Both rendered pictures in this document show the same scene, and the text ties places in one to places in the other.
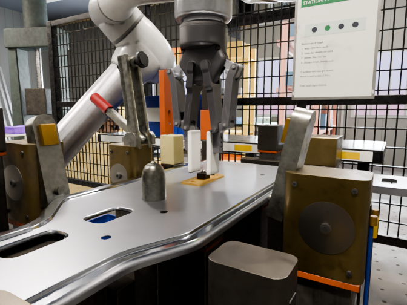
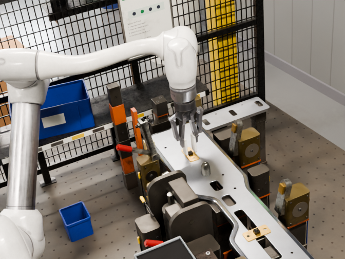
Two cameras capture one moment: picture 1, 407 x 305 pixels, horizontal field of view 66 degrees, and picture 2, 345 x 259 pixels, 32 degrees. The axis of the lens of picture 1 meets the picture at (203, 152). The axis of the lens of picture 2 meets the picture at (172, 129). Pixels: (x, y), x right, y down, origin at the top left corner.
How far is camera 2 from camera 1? 196 cm
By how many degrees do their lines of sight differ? 55
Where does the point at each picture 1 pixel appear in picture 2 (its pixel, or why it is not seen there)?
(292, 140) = (238, 131)
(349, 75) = not seen: hidden behind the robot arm
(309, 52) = (133, 29)
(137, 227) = (231, 182)
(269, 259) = (261, 167)
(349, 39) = (156, 15)
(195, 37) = (191, 108)
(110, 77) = (33, 115)
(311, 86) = not seen: hidden behind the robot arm
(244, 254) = (255, 170)
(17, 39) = not seen: outside the picture
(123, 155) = (153, 165)
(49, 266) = (245, 197)
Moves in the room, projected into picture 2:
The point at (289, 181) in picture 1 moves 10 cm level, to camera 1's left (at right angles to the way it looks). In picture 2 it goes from (241, 144) to (227, 159)
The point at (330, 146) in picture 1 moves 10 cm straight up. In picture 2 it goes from (198, 103) to (196, 81)
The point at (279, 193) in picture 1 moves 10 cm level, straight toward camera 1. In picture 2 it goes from (236, 147) to (257, 159)
